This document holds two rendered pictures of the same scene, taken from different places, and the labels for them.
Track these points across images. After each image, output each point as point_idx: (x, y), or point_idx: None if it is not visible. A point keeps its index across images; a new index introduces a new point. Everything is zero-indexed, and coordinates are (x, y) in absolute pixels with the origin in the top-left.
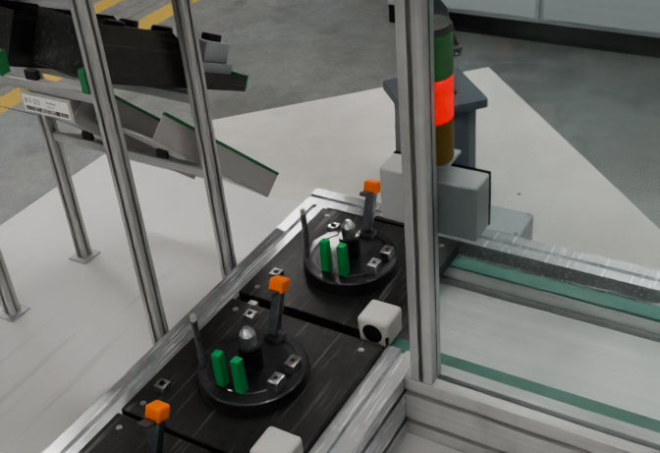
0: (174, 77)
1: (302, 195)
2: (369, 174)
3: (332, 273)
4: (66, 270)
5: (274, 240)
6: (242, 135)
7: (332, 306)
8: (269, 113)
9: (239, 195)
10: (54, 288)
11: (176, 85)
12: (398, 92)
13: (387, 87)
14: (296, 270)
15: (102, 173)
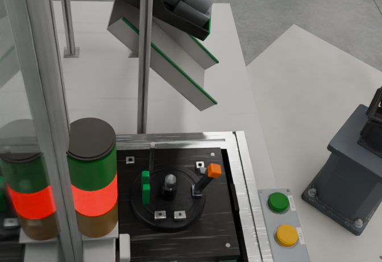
0: (136, 0)
1: (269, 121)
2: (322, 147)
3: (141, 194)
4: (117, 52)
5: (171, 138)
6: (303, 54)
7: (119, 211)
8: (339, 54)
9: (243, 88)
10: (100, 57)
11: (136, 6)
12: (352, 121)
13: (353, 111)
14: (142, 169)
15: (211, 13)
